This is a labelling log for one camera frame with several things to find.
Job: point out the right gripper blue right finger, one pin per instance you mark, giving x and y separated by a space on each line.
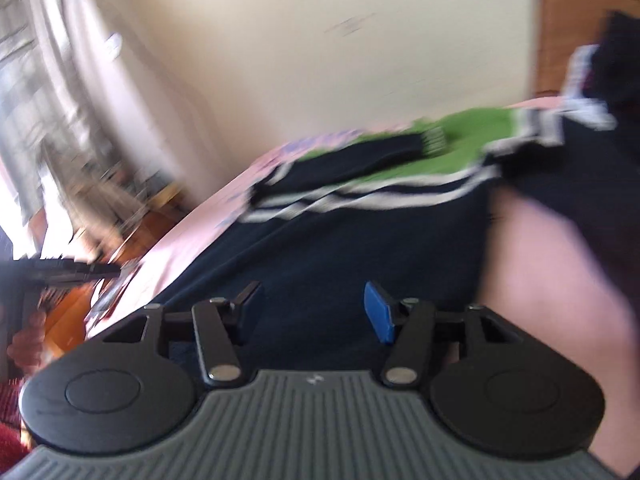
381 309

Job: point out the small wall sticker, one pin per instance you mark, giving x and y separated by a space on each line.
349 26

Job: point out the green white navy striped sweater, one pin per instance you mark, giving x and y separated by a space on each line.
410 211

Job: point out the grey curtain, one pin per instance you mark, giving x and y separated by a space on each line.
48 123

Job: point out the pink floral bed sheet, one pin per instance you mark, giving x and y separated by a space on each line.
538 275

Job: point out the wooden side table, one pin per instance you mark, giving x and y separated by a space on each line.
74 305

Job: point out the white patterned garment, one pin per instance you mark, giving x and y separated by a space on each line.
575 104

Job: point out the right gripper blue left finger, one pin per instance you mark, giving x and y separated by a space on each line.
246 312

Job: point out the black folded garment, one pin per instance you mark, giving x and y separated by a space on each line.
614 77

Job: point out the person's left hand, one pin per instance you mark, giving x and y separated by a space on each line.
27 350

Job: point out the brown perforated headboard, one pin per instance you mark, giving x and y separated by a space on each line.
561 26

